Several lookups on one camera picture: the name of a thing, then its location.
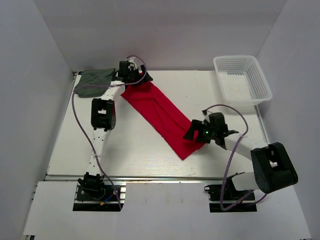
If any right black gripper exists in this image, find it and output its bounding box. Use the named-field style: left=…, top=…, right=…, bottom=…
left=183, top=120, right=217, bottom=144

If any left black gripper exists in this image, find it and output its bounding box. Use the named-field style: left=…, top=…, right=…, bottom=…
left=128, top=65, right=154, bottom=88

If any red t-shirt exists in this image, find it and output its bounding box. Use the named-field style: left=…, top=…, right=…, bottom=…
left=121, top=82, right=204, bottom=161

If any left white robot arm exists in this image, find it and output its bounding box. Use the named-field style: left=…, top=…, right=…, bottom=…
left=87, top=55, right=153, bottom=176

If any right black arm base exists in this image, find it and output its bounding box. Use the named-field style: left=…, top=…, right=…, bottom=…
left=203, top=172, right=257, bottom=213

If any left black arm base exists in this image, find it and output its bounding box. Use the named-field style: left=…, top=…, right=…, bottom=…
left=72, top=172, right=125, bottom=212

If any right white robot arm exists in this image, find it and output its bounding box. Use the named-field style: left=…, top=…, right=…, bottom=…
left=184, top=112, right=299, bottom=200

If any folded grey t-shirt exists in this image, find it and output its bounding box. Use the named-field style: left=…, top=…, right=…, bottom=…
left=74, top=68, right=116, bottom=98

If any white plastic basket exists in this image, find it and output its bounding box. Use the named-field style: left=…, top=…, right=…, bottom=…
left=213, top=55, right=273, bottom=108

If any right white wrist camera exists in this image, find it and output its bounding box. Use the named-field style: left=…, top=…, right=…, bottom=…
left=202, top=109, right=212, bottom=123

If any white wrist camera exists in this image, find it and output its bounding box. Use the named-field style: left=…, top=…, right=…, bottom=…
left=202, top=109, right=212, bottom=123
left=126, top=57, right=138, bottom=70

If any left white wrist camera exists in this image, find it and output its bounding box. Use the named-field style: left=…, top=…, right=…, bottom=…
left=126, top=57, right=138, bottom=70

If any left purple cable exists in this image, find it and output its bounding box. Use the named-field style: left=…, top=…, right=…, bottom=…
left=71, top=55, right=148, bottom=211

